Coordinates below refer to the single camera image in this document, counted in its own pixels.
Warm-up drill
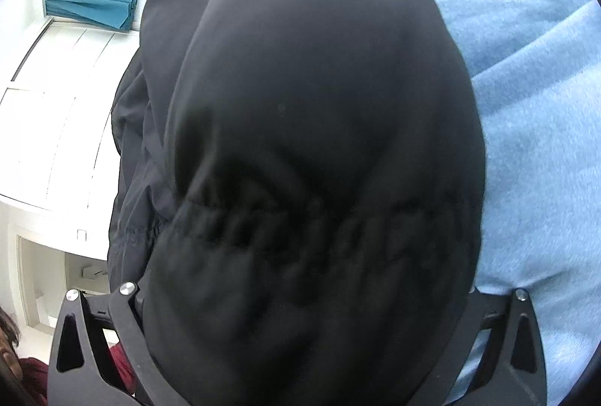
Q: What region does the white wardrobe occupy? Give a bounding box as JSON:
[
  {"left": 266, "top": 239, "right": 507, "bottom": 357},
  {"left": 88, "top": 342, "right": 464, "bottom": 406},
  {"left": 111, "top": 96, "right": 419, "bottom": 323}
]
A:
[{"left": 0, "top": 18, "right": 142, "bottom": 261}]

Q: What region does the light blue printed blanket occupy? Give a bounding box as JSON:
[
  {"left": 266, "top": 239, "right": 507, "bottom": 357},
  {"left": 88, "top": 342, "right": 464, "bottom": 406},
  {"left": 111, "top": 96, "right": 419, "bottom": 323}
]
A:
[{"left": 378, "top": 0, "right": 597, "bottom": 406}]

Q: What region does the person's dark red clothing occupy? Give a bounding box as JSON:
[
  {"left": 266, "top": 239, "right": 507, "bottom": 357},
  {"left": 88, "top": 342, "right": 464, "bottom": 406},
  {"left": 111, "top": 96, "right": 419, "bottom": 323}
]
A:
[{"left": 19, "top": 330, "right": 138, "bottom": 406}]

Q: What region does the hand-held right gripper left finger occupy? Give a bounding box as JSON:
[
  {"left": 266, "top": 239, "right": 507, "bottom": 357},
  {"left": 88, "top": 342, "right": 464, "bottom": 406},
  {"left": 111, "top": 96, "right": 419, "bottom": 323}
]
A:
[{"left": 47, "top": 281, "right": 158, "bottom": 406}]

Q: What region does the teal curtain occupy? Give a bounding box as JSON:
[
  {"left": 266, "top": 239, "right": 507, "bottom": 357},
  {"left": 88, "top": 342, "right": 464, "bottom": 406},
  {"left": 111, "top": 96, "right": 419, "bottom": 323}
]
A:
[{"left": 44, "top": 0, "right": 140, "bottom": 33}]

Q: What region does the black jacket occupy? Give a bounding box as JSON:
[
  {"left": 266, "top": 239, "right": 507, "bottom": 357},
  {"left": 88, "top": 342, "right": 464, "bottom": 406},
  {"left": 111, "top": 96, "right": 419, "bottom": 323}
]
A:
[{"left": 107, "top": 0, "right": 485, "bottom": 406}]

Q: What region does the person's head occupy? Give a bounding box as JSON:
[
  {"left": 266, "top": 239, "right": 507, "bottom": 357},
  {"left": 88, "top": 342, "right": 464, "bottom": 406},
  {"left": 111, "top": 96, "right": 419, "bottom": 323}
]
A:
[{"left": 0, "top": 307, "right": 22, "bottom": 385}]

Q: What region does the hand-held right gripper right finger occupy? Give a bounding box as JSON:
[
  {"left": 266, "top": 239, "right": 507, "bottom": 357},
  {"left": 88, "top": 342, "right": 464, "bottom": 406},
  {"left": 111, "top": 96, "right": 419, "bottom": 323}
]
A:
[{"left": 441, "top": 286, "right": 548, "bottom": 406}]

